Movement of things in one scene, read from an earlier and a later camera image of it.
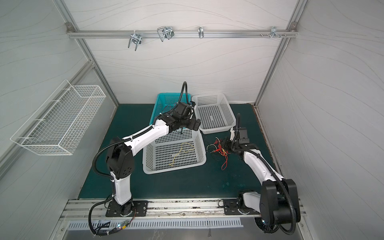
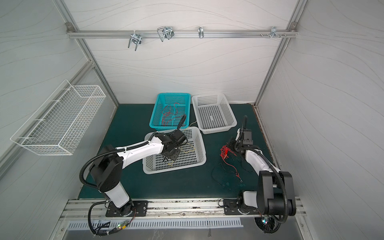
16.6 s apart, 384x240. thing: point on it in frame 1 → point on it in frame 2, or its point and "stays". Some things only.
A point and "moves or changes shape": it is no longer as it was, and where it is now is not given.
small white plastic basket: [214, 112] stays
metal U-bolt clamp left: [136, 38] stays
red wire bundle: [219, 146] moves or changes shape
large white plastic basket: [178, 149] stays
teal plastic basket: [166, 102] stays
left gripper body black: [189, 123] → [174, 154]
